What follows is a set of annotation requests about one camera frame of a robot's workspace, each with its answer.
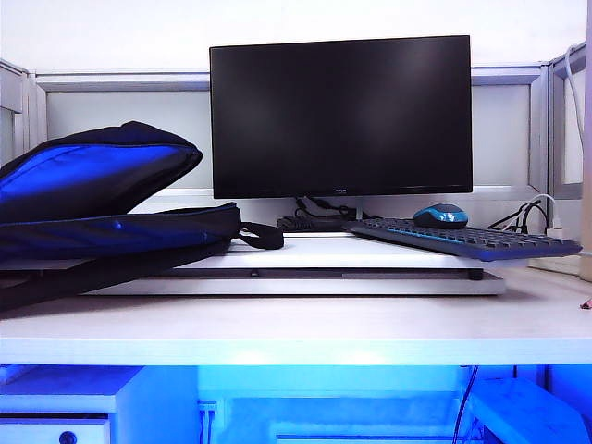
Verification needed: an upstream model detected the dark hanging cable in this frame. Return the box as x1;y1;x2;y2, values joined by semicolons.
455;364;480;444

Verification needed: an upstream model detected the white socket with cables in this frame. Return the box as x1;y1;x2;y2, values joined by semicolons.
198;400;218;444

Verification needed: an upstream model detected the blue black computer mouse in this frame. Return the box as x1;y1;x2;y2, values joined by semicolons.
413;202;469;229

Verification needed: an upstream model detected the grey side partition panel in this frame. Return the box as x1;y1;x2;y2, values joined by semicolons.
0;57;50;167
548;41;592;200

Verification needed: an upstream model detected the white base board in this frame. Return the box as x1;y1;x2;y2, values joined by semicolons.
78;270;506;296

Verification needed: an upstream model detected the white looped cable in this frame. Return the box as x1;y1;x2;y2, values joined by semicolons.
526;192;559;230

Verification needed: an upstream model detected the black cable bundle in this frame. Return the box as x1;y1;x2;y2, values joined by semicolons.
487;199;554;232

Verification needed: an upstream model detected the wide grey partition panel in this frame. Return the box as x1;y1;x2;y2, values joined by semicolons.
34;64;551;195

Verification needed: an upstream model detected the black blue backpack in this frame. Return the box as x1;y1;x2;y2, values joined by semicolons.
0;120;285;320

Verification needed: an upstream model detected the white drawer cabinet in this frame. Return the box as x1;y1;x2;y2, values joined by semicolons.
0;364;200;444

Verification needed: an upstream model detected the black blue keyboard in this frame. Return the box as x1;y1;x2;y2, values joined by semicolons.
344;216;584;263

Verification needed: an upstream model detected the white box under desk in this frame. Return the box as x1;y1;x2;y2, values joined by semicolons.
471;376;592;444

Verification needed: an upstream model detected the white cable on partition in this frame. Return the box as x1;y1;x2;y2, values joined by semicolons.
563;43;591;195

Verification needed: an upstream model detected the black computer monitor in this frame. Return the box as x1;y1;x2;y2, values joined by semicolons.
208;35;474;200

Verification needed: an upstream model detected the white raised desk board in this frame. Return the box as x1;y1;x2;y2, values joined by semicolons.
0;230;533;270

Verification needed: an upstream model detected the black power adapter with cables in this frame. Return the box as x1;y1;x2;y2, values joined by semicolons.
277;196;371;232

